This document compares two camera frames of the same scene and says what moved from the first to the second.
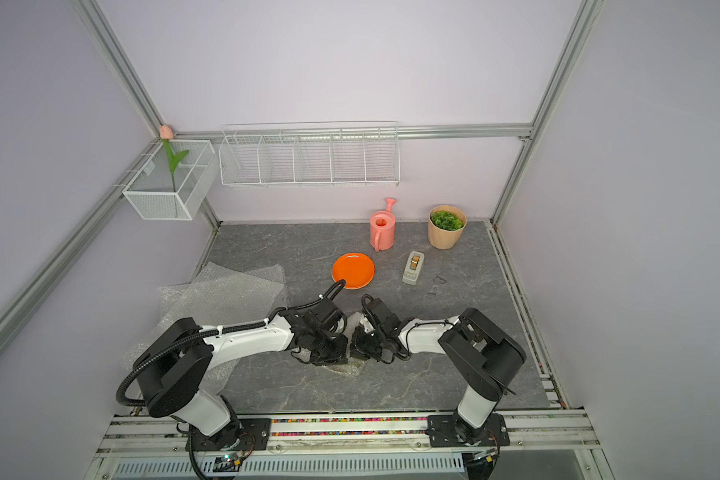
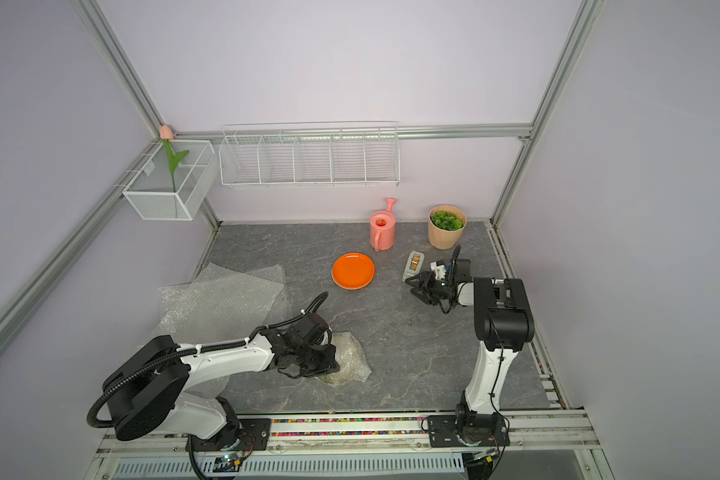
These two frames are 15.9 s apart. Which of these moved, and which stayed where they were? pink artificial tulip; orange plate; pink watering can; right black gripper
Moved: right black gripper
Stayed: pink watering can; orange plate; pink artificial tulip
